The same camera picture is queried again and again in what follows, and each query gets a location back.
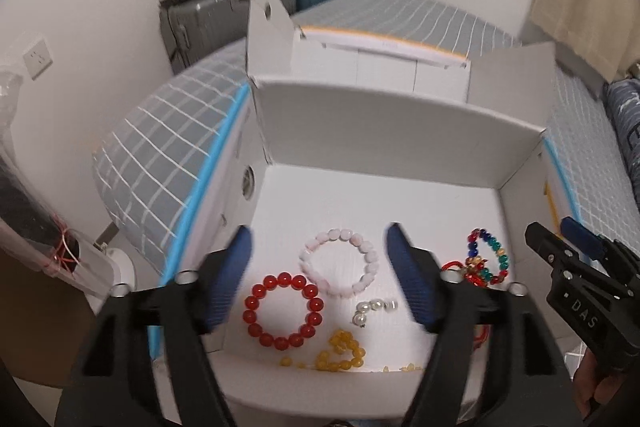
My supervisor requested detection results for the grey suitcase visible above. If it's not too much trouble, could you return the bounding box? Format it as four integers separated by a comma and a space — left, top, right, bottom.
159, 0, 297, 75

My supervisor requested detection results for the amber bead bracelet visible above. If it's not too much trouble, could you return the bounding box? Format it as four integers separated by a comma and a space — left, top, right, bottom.
277, 328, 427, 373

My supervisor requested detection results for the person's right hand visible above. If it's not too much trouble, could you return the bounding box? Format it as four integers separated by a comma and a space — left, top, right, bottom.
571, 348, 627, 424

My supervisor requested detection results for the blue patterned quilt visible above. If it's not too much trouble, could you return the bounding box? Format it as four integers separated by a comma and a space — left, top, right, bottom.
602, 77, 640, 214

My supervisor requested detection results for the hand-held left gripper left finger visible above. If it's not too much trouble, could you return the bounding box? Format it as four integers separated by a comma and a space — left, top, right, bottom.
54, 223, 254, 427

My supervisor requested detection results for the grey checked mattress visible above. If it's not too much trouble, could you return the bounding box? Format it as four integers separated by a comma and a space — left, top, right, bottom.
91, 0, 640, 280

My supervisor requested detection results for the pearl bracelet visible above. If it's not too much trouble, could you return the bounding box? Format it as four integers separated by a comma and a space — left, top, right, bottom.
352, 298, 399, 329

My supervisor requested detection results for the brown cardboard sheet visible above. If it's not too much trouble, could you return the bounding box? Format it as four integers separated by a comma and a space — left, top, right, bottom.
0, 249, 101, 390

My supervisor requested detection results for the white wall socket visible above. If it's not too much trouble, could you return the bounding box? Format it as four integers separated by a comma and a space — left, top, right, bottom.
21, 36, 54, 81

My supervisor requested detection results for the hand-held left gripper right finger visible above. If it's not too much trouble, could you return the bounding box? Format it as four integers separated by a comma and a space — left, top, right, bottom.
383, 221, 585, 427

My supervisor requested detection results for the clear plastic bag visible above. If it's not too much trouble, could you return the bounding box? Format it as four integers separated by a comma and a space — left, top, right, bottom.
0, 66, 83, 279

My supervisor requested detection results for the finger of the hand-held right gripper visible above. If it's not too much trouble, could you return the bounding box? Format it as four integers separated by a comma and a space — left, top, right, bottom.
559, 216, 640, 282
524, 221, 609, 284

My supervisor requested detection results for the red string bracelet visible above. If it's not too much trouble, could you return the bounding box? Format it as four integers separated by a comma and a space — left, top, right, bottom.
440, 257, 493, 348

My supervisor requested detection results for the red bead bracelet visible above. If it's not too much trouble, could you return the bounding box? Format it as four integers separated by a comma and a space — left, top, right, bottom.
242, 273, 325, 351

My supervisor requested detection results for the white cardboard box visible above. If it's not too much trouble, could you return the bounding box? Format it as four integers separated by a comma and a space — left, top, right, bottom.
149, 0, 585, 423

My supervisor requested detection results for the white round stand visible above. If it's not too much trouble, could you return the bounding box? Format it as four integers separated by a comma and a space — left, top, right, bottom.
70, 232, 138, 313

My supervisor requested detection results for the multicoloured bead bracelet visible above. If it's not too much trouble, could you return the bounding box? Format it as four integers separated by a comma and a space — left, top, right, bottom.
465, 227, 510, 287

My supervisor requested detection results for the pink bead bracelet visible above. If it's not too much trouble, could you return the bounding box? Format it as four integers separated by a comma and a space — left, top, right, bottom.
298, 228, 382, 299

